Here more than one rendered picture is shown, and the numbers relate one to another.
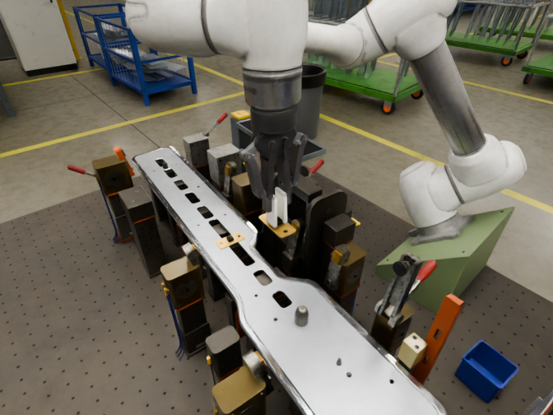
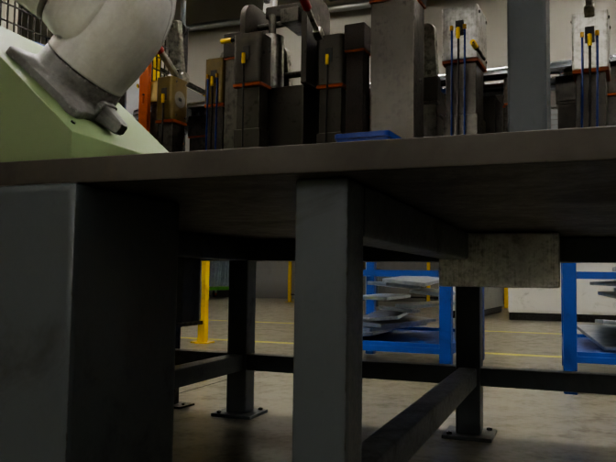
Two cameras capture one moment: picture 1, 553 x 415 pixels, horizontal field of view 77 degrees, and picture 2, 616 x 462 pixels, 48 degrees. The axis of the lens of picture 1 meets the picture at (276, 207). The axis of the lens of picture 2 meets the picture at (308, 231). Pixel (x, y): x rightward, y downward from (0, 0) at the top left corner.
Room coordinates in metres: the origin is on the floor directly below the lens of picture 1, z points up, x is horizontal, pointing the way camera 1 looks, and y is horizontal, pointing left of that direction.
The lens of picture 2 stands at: (2.28, -0.84, 0.52)
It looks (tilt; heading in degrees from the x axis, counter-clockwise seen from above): 4 degrees up; 151
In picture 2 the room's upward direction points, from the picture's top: 1 degrees clockwise
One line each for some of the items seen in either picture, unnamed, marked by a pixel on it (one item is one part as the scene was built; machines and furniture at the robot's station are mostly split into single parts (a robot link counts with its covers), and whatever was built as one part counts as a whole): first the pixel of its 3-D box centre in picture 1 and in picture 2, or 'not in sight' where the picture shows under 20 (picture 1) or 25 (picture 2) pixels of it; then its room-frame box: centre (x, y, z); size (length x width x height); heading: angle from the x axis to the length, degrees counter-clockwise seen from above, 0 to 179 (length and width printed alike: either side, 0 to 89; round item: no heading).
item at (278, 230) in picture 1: (276, 221); not in sight; (0.53, 0.00, 1.26); 0.08 x 0.04 x 0.01; 34
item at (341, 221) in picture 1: (332, 276); (237, 119); (0.71, -0.17, 0.91); 0.07 x 0.05 x 0.42; 125
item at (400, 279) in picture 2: not in sight; (402, 286); (-1.08, 1.69, 0.47); 1.20 x 0.80 x 0.95; 129
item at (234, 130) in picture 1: (243, 165); (529, 68); (1.36, 0.15, 0.92); 0.08 x 0.08 x 0.44; 35
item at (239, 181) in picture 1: (253, 221); not in sight; (1.00, 0.09, 0.89); 0.12 x 0.08 x 0.38; 125
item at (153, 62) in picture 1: (146, 56); not in sight; (5.29, 1.86, 0.47); 1.20 x 0.80 x 0.95; 42
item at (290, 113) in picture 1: (274, 130); not in sight; (0.54, 0.00, 1.45); 0.08 x 0.07 x 0.09; 124
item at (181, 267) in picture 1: (185, 312); not in sight; (0.61, 0.26, 0.87); 0.12 x 0.07 x 0.35; 125
